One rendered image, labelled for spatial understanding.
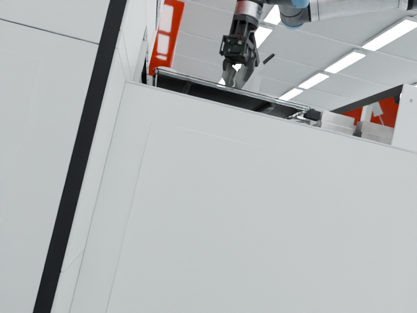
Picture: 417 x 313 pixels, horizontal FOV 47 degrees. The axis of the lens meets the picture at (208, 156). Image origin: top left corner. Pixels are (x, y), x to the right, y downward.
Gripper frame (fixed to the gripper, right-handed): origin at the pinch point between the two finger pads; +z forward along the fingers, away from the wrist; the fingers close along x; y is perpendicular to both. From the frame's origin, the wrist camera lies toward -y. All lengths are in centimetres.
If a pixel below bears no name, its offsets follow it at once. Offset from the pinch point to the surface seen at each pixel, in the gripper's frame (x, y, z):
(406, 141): 47, 20, 10
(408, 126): 47, 20, 7
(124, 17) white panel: 11, 70, 8
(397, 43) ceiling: 8, -432, -181
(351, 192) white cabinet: 40, 31, 23
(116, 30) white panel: 10, 70, 10
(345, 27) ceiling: -45, -394, -181
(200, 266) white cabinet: 19, 43, 41
